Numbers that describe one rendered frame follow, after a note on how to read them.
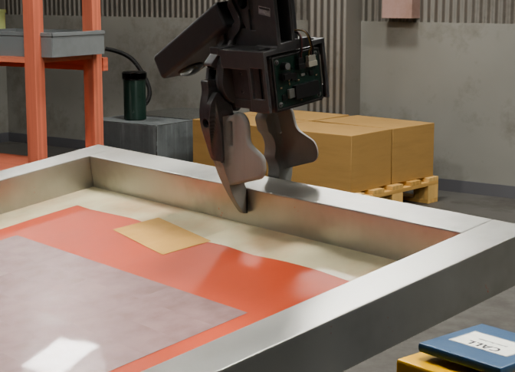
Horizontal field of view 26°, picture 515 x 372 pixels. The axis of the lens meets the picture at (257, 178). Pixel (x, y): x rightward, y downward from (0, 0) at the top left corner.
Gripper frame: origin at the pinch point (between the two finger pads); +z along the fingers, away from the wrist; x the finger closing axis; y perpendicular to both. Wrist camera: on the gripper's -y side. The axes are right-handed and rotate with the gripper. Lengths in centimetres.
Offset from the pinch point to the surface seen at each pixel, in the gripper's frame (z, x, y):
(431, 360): 19.5, 12.9, 8.2
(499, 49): 91, 502, -360
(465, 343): 18.1, 15.5, 10.4
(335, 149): 126, 366, -374
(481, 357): 17.9, 13.5, 13.9
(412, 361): 19.3, 11.1, 7.3
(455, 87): 115, 492, -388
